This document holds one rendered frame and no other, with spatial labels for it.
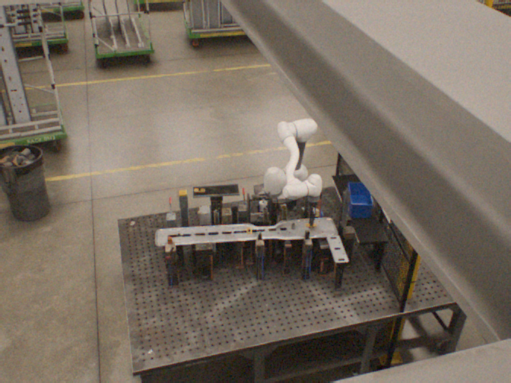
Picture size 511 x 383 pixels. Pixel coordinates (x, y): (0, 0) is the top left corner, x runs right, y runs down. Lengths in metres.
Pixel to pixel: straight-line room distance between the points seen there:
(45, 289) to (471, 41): 5.14
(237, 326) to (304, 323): 0.47
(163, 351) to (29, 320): 1.74
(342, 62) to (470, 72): 0.20
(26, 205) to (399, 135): 5.78
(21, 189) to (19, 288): 1.08
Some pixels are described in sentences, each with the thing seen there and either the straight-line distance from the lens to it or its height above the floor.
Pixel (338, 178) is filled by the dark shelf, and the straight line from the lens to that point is 4.65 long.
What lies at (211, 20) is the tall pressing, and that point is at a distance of 10.52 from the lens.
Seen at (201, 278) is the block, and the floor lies 0.74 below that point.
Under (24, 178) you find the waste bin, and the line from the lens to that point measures 5.85.
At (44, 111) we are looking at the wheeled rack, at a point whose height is 0.29.
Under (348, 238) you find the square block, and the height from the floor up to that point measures 1.00.
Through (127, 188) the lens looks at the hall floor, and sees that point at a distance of 6.42.
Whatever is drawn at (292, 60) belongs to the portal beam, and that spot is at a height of 3.41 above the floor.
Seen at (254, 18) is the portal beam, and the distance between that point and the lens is 0.60.
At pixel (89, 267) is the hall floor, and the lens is 5.44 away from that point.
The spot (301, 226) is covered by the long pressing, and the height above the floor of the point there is 1.00.
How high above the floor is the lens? 3.59
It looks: 35 degrees down
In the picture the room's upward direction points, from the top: 1 degrees clockwise
